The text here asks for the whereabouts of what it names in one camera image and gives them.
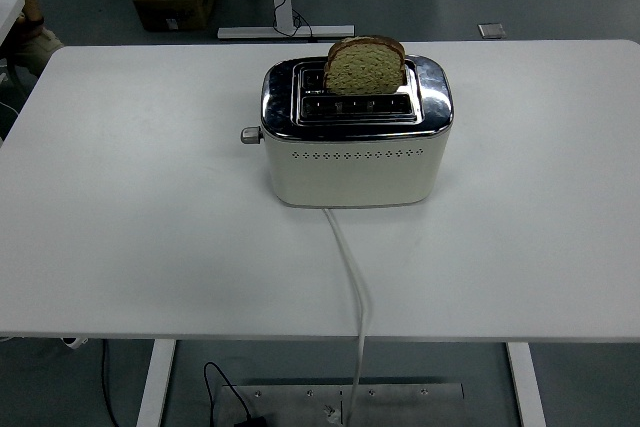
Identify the brown bread slice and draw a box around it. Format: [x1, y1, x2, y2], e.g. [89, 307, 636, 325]
[323, 35, 408, 96]

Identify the cream and chrome toaster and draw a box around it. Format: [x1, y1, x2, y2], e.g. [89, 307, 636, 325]
[259, 53, 456, 209]

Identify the white table leg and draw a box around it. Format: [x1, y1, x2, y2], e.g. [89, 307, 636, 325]
[505, 342, 547, 427]
[135, 338, 178, 427]

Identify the grey metal plate with screws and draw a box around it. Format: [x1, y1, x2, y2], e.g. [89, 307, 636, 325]
[218, 382, 466, 427]

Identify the white toaster power cord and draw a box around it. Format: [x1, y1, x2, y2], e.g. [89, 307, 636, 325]
[322, 206, 374, 421]

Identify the black cable with adapter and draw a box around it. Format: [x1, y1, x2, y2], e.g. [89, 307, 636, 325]
[201, 361, 269, 427]

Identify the brown cardboard box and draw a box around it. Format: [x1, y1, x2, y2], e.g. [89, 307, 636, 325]
[131, 0, 217, 32]

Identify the thin black hanging cable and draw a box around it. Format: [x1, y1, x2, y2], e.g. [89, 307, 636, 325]
[100, 338, 120, 427]

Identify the white side table top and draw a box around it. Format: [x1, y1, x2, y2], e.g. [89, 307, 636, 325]
[0, 0, 26, 47]

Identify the person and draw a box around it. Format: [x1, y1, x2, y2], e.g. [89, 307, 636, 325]
[0, 0, 66, 79]

